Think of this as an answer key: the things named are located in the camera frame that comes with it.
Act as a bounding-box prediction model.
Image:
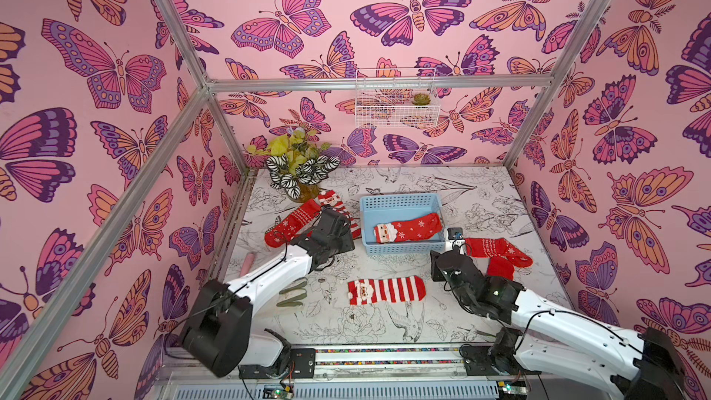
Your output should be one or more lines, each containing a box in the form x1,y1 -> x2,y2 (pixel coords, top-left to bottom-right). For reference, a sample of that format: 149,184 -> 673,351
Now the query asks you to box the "light blue plastic basket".
359,193 -> 446,256

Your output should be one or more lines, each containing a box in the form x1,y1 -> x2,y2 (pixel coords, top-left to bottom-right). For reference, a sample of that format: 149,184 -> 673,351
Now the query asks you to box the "red santa snowflake sock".
373,213 -> 443,244

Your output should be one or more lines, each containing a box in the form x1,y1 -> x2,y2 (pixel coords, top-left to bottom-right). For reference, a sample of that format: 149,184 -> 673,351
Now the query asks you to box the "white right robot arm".
431,250 -> 687,399

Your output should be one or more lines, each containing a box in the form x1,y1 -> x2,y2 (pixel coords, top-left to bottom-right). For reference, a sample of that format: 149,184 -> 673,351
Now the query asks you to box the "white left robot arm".
178,207 -> 355,378

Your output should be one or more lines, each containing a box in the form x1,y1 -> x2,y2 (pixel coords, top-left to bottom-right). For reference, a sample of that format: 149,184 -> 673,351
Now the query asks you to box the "red white striped santa sock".
317,190 -> 362,240

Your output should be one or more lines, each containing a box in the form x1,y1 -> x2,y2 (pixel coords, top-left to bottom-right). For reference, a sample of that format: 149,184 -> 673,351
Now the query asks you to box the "red snowflake patterned sock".
264,199 -> 320,248
465,238 -> 533,281

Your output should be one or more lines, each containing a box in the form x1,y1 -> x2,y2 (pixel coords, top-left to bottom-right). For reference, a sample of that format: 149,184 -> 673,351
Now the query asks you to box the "glass vase with plant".
246,128 -> 341,203

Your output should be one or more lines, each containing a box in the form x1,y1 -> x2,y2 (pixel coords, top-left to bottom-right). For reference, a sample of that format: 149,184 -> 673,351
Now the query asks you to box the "purple pink garden trowel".
239,252 -> 256,278

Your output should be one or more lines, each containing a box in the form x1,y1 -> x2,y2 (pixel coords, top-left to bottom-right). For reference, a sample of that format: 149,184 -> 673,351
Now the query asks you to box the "small green succulent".
411,93 -> 431,107

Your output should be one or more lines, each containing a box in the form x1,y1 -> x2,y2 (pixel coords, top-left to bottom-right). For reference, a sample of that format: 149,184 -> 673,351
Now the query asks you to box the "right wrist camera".
446,227 -> 466,253

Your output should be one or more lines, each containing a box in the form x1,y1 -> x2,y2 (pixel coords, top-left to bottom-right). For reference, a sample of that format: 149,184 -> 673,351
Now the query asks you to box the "white wire wall basket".
353,76 -> 441,131

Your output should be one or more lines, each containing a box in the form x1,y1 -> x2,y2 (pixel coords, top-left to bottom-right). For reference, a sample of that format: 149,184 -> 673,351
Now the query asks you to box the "aluminium frame profile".
0,0 -> 640,400

